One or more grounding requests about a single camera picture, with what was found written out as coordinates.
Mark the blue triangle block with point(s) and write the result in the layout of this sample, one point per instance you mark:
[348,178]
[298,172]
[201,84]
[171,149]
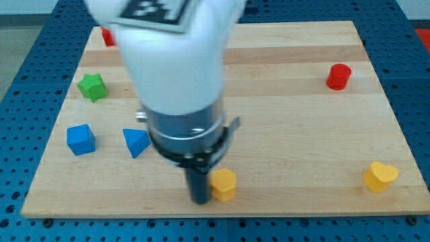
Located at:
[136,141]

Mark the red block behind arm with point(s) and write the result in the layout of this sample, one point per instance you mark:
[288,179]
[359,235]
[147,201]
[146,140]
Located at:
[108,37]

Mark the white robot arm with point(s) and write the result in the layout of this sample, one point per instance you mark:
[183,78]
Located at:
[173,51]

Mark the yellow heart block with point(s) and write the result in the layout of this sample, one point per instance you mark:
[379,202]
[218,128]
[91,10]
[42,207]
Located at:
[378,176]

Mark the blue cube block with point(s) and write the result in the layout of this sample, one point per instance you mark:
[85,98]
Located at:
[81,140]

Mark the red cylinder block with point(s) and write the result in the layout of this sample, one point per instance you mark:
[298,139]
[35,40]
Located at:
[338,77]

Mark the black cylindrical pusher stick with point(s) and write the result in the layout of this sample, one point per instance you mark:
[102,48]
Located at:
[198,184]

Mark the wooden board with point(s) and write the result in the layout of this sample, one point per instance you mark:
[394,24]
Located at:
[301,149]

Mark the black white fiducial tag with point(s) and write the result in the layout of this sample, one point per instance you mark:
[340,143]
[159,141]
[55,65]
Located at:
[160,15]

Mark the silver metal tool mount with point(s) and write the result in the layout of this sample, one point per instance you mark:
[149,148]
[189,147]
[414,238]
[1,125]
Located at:
[196,140]

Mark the green star block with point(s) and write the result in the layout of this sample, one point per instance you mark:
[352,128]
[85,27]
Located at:
[92,87]

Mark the yellow hexagon block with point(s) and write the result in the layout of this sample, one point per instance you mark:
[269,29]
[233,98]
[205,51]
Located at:
[223,184]

